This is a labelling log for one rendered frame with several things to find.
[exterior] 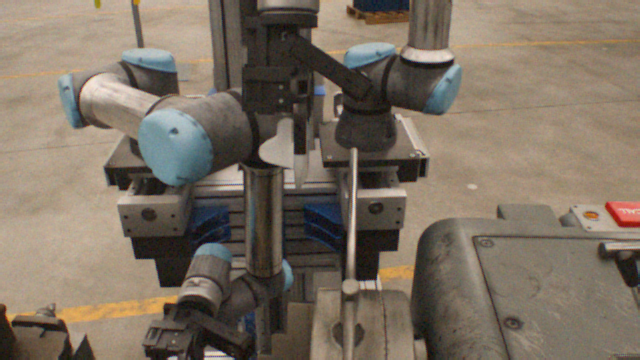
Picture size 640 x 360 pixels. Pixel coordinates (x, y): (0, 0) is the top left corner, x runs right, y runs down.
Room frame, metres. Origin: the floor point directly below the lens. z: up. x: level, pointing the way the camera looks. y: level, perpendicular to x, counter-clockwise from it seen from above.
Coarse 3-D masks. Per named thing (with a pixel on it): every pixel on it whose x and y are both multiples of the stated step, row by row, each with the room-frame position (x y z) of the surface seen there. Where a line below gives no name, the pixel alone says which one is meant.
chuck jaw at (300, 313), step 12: (300, 300) 0.57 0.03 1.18; (288, 312) 0.53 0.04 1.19; (300, 312) 0.53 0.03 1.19; (312, 312) 0.53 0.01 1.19; (288, 324) 0.52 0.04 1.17; (300, 324) 0.52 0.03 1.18; (312, 324) 0.52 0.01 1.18; (276, 336) 0.51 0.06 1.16; (288, 336) 0.51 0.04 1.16; (300, 336) 0.51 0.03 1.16; (276, 348) 0.50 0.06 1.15; (288, 348) 0.50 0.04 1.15; (300, 348) 0.50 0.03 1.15
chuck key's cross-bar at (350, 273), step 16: (352, 160) 0.64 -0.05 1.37; (352, 176) 0.61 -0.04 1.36; (352, 192) 0.59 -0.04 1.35; (352, 208) 0.56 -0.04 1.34; (352, 224) 0.54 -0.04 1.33; (352, 240) 0.52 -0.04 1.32; (352, 256) 0.50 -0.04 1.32; (352, 272) 0.47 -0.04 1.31; (352, 304) 0.43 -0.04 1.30; (352, 320) 0.40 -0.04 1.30; (352, 336) 0.38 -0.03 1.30; (352, 352) 0.36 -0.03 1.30
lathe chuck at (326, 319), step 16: (320, 288) 0.58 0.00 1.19; (320, 304) 0.50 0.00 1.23; (336, 304) 0.50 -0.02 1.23; (368, 304) 0.50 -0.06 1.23; (320, 320) 0.47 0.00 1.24; (336, 320) 0.47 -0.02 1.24; (368, 320) 0.47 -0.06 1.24; (320, 336) 0.44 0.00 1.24; (368, 336) 0.44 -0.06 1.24; (384, 336) 0.44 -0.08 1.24; (320, 352) 0.42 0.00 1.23; (336, 352) 0.42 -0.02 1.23; (368, 352) 0.42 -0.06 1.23; (384, 352) 0.42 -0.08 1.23
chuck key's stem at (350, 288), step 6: (342, 282) 0.44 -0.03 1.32; (348, 282) 0.44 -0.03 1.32; (354, 282) 0.44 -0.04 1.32; (342, 288) 0.43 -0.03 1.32; (348, 288) 0.43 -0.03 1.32; (354, 288) 0.43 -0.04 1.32; (342, 294) 0.43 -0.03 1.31; (348, 294) 0.43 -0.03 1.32; (354, 294) 0.43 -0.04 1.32; (342, 300) 0.43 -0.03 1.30; (348, 300) 0.43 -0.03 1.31; (354, 300) 0.43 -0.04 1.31; (342, 306) 0.43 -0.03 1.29; (342, 312) 0.44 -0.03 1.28; (342, 318) 0.44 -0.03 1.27; (342, 324) 0.44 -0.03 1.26
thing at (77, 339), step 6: (72, 336) 0.72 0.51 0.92; (78, 336) 0.72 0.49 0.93; (84, 336) 0.72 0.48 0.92; (72, 342) 0.70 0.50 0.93; (78, 342) 0.70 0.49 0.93; (84, 342) 0.71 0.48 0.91; (72, 348) 0.68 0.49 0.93; (78, 348) 0.69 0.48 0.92; (84, 348) 0.70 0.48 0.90; (90, 348) 0.72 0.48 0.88; (72, 354) 0.67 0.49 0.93; (78, 354) 0.68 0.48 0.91; (84, 354) 0.70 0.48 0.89; (90, 354) 0.71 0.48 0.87
